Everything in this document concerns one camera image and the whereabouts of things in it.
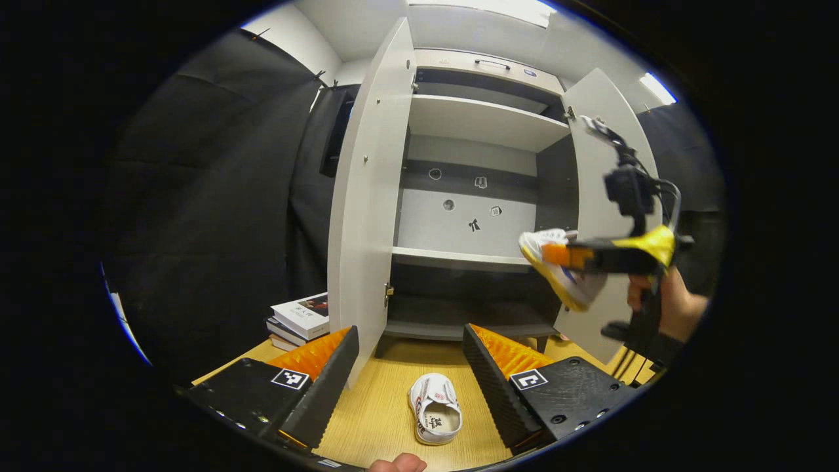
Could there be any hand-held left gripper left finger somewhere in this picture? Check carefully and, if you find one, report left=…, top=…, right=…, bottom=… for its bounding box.
left=178, top=326, right=361, bottom=458

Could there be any grey shoe cabinet door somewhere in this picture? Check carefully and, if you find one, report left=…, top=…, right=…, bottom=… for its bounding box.
left=554, top=68, right=659, bottom=364
left=328, top=16, right=418, bottom=389

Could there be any large ceiling light panel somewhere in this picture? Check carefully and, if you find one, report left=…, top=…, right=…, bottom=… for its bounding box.
left=406, top=0, right=558, bottom=28

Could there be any small ceiling light panel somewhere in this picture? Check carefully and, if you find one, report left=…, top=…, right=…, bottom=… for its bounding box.
left=639, top=72, right=678, bottom=106

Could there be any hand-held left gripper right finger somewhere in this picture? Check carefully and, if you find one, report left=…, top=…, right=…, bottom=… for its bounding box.
left=463, top=323, right=640, bottom=454

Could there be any black backdrop cloth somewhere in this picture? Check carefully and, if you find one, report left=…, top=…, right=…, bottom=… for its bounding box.
left=105, top=29, right=725, bottom=384

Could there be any black door handle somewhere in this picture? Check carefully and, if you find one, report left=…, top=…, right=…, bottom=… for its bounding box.
left=320, top=98, right=353, bottom=178

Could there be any dark grey book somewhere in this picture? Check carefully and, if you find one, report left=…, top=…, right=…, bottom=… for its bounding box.
left=265, top=318, right=309, bottom=346

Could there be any white shoe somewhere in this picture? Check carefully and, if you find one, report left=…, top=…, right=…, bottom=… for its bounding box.
left=408, top=373, right=463, bottom=446
left=518, top=228, right=610, bottom=313

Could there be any white cover book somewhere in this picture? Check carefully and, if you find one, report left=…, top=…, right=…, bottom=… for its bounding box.
left=271, top=292, right=330, bottom=340

